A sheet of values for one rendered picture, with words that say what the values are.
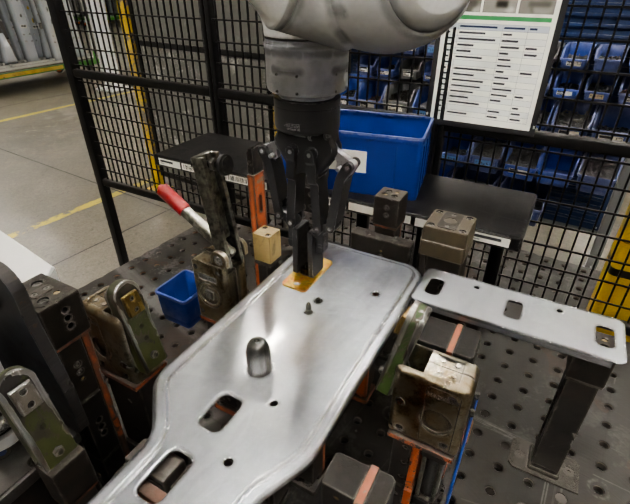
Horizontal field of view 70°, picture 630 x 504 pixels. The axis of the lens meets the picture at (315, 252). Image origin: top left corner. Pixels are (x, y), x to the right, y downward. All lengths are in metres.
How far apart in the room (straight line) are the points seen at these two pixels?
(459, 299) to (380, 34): 0.50
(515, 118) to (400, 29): 0.75
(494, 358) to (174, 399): 0.74
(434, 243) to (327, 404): 0.37
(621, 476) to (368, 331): 0.54
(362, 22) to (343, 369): 0.42
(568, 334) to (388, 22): 0.54
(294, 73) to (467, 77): 0.60
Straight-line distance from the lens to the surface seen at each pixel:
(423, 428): 0.59
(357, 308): 0.68
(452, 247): 0.80
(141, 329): 0.62
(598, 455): 1.01
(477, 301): 0.73
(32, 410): 0.54
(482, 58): 1.02
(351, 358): 0.60
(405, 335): 0.51
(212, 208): 0.65
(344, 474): 0.51
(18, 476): 0.63
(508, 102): 1.02
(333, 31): 0.32
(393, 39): 0.31
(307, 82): 0.48
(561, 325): 0.74
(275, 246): 0.75
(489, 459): 0.92
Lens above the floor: 1.43
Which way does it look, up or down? 32 degrees down
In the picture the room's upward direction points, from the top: straight up
